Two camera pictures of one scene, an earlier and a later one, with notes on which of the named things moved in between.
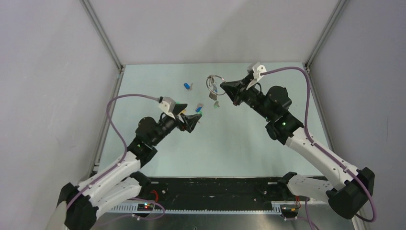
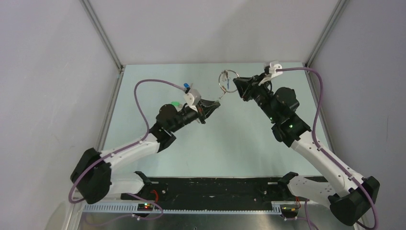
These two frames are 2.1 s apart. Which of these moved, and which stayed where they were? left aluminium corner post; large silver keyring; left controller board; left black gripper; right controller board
Moved: large silver keyring; left black gripper
Stayed: left controller board; left aluminium corner post; right controller board
